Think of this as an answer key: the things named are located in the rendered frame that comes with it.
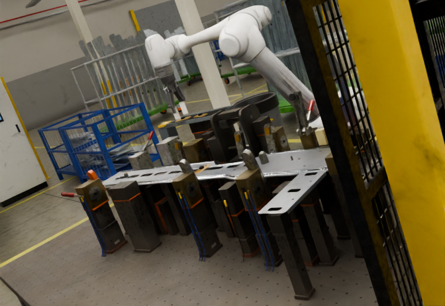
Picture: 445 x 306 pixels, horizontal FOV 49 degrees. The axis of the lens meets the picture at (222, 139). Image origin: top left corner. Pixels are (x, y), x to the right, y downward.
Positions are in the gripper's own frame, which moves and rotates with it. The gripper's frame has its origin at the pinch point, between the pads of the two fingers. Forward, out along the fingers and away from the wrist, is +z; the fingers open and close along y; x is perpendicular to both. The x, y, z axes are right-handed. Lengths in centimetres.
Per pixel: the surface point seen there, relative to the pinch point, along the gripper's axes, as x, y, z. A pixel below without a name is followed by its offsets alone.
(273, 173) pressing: 66, 62, 20
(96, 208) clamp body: -34, 49, 27
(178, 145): 6.6, 23.1, 11.6
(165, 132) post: -12.6, 0.8, 8.2
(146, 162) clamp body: -24.2, 11.2, 19.6
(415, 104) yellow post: 124, 120, -9
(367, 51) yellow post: 118, 118, -21
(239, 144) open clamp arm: 42, 32, 15
